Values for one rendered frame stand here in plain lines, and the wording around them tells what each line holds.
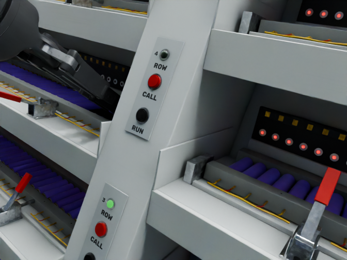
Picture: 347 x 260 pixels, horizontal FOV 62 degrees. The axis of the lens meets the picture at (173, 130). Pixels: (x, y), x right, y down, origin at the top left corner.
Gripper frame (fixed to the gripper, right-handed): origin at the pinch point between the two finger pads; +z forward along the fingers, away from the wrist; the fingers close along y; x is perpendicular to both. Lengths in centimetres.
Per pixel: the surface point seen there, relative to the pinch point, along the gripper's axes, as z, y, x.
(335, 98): -6.7, -32.0, -6.4
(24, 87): 0.4, 20.5, 4.1
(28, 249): 2.1, 0.3, 26.5
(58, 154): -2.4, -0.1, 11.1
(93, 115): 0.3, 0.4, 3.4
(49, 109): -1.4, 8.4, 5.7
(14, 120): -2.8, 13.0, 10.1
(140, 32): -7.5, -7.6, -8.4
